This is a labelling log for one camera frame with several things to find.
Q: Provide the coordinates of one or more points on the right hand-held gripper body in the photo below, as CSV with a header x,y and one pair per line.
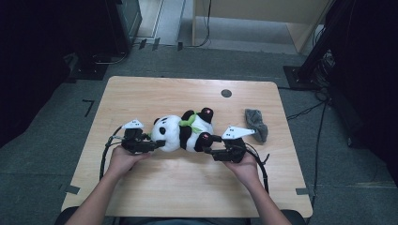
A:
x,y
231,151

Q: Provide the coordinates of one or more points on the person's blue-grey shirt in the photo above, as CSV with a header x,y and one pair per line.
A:
x,y
181,222

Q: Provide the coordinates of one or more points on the light wooden desk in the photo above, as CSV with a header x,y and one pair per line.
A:
x,y
250,9

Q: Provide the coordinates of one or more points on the grey sock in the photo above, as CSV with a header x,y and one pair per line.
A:
x,y
257,125

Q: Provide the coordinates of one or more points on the grey tape piece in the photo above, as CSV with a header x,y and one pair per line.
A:
x,y
72,189
302,191

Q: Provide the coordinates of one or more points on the dark round table grommet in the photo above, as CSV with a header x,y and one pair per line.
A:
x,y
226,93

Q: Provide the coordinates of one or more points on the black stand base plate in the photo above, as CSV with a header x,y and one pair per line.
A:
x,y
89,70

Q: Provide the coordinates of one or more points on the panda plush toy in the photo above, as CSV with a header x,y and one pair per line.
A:
x,y
175,134

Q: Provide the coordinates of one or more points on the person's left hand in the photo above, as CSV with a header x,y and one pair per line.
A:
x,y
125,161

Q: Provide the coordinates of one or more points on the dark curtain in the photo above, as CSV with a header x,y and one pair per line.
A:
x,y
28,62
369,78

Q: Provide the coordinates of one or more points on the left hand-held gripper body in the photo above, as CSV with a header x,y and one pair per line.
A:
x,y
134,142

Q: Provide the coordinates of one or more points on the person's right hand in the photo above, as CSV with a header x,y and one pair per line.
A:
x,y
244,170

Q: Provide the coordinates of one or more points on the black floor tape corner mark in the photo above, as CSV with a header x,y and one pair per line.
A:
x,y
90,106

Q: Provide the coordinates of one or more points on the black metal stand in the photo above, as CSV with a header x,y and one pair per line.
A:
x,y
308,65

